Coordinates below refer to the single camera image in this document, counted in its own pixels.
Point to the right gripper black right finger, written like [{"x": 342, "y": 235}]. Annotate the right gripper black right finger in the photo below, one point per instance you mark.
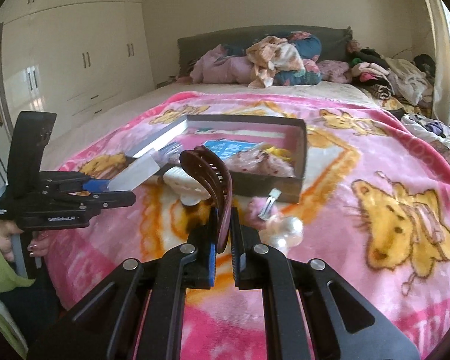
[{"x": 243, "y": 240}]

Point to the orange floral cloth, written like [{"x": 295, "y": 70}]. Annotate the orange floral cloth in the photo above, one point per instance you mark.
[{"x": 270, "y": 56}]

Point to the pile of clothes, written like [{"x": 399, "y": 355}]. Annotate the pile of clothes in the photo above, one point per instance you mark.
[{"x": 402, "y": 87}]

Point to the pink lace scrunchie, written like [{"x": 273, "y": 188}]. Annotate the pink lace scrunchie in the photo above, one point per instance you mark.
[{"x": 259, "y": 162}]

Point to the pink cartoon fleece blanket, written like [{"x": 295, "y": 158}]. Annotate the pink cartoon fleece blanket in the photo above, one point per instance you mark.
[{"x": 374, "y": 204}]

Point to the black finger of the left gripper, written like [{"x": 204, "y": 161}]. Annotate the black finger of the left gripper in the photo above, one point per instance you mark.
[{"x": 95, "y": 202}]

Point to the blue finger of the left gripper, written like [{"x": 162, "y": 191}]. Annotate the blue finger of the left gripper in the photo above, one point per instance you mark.
[{"x": 96, "y": 185}]

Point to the clear plastic bag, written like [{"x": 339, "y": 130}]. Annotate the clear plastic bag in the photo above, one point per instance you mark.
[{"x": 143, "y": 166}]

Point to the pink pompom hair clip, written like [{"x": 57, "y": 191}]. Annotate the pink pompom hair clip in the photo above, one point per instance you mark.
[{"x": 261, "y": 210}]

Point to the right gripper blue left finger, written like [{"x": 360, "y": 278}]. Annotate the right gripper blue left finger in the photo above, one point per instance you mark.
[{"x": 202, "y": 270}]

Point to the bed with beige cover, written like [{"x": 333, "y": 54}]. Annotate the bed with beige cover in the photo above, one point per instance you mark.
[{"x": 98, "y": 126}]

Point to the white hair clip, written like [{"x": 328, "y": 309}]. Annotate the white hair clip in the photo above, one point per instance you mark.
[{"x": 190, "y": 191}]

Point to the cream built-in wardrobe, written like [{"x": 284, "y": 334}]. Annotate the cream built-in wardrobe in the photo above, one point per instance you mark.
[{"x": 74, "y": 58}]

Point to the blue printed card packet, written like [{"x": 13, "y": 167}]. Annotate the blue printed card packet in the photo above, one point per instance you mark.
[{"x": 225, "y": 149}]

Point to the dark red hair claw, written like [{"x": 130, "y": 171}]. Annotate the dark red hair claw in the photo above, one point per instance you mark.
[{"x": 205, "y": 167}]

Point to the person's left hand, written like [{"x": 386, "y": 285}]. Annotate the person's left hand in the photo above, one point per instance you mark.
[{"x": 38, "y": 247}]

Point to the open cardboard jewelry box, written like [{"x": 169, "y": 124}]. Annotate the open cardboard jewelry box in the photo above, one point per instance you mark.
[{"x": 229, "y": 136}]

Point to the pink lilac garment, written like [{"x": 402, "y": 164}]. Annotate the pink lilac garment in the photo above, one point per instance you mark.
[{"x": 217, "y": 67}]

